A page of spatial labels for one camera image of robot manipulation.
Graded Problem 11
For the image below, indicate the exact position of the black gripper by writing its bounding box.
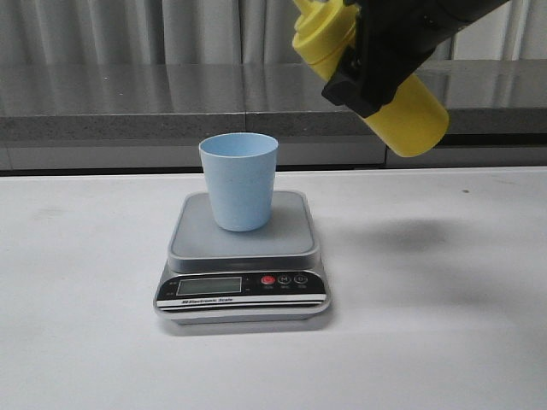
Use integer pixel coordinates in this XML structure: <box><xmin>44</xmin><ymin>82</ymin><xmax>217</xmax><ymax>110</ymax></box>
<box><xmin>321</xmin><ymin>0</ymin><xmax>505</xmax><ymax>117</ymax></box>

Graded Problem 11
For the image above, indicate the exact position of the yellow squeeze bottle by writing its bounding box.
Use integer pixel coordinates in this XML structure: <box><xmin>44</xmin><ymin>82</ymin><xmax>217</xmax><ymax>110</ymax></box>
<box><xmin>292</xmin><ymin>1</ymin><xmax>450</xmax><ymax>157</ymax></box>

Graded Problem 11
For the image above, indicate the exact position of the light blue plastic cup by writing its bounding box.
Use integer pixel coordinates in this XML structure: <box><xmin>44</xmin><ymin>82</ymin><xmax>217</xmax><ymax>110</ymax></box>
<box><xmin>198</xmin><ymin>132</ymin><xmax>279</xmax><ymax>231</ymax></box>

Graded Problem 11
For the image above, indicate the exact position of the silver digital kitchen scale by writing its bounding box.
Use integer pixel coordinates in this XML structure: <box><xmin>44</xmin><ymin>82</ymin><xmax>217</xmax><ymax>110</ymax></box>
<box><xmin>153</xmin><ymin>190</ymin><xmax>332</xmax><ymax>325</ymax></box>

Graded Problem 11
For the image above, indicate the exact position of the grey stone counter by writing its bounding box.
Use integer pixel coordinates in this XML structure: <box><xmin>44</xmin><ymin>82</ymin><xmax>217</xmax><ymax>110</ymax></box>
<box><xmin>1</xmin><ymin>61</ymin><xmax>546</xmax><ymax>175</ymax></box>

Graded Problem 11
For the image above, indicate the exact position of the grey curtain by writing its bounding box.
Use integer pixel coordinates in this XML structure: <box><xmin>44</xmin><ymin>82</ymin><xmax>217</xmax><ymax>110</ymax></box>
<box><xmin>1</xmin><ymin>1</ymin><xmax>546</xmax><ymax>66</ymax></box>

